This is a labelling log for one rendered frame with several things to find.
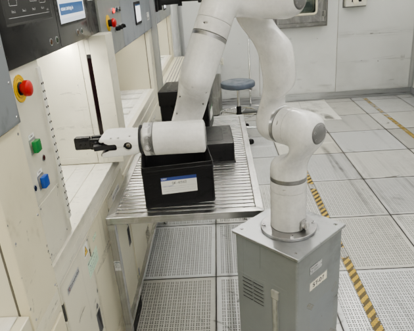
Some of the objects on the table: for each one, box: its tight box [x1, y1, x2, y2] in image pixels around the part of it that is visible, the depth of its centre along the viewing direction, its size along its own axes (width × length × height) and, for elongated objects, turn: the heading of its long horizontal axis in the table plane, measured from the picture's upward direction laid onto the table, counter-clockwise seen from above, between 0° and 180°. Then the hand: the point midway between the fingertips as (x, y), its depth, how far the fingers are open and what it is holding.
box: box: [158, 81, 214, 127], centre depth 263 cm, size 29×29×25 cm
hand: (83, 142), depth 114 cm, fingers closed
